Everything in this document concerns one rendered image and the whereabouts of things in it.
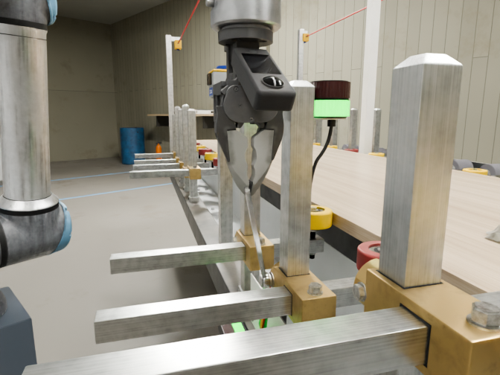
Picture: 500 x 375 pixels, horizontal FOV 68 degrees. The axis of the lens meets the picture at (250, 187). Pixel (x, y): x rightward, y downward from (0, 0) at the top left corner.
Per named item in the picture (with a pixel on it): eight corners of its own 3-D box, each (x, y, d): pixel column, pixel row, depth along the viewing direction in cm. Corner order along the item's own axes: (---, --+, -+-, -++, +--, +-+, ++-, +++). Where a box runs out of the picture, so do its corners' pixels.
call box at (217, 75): (213, 100, 96) (213, 68, 94) (208, 100, 103) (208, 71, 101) (239, 100, 98) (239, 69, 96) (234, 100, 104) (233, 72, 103)
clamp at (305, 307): (300, 335, 49) (302, 300, 48) (268, 289, 62) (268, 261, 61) (339, 329, 51) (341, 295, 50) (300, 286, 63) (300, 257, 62)
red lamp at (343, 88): (318, 97, 50) (319, 80, 49) (300, 99, 56) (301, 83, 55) (358, 97, 52) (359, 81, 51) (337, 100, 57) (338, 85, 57)
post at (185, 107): (185, 195, 201) (181, 104, 191) (184, 194, 204) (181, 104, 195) (191, 195, 202) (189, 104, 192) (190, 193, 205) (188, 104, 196)
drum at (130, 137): (150, 163, 864) (148, 126, 849) (128, 165, 828) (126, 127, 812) (139, 161, 903) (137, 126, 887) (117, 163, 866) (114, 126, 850)
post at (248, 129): (244, 307, 82) (243, 82, 73) (240, 300, 86) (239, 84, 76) (260, 305, 83) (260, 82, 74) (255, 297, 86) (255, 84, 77)
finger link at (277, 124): (279, 158, 52) (280, 93, 50) (283, 160, 50) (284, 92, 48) (246, 160, 50) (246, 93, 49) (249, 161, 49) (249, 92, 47)
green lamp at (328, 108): (318, 116, 50) (318, 100, 50) (300, 116, 56) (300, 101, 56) (357, 116, 52) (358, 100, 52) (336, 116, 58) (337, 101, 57)
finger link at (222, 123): (248, 160, 51) (248, 94, 49) (251, 161, 49) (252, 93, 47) (214, 161, 49) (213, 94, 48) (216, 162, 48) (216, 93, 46)
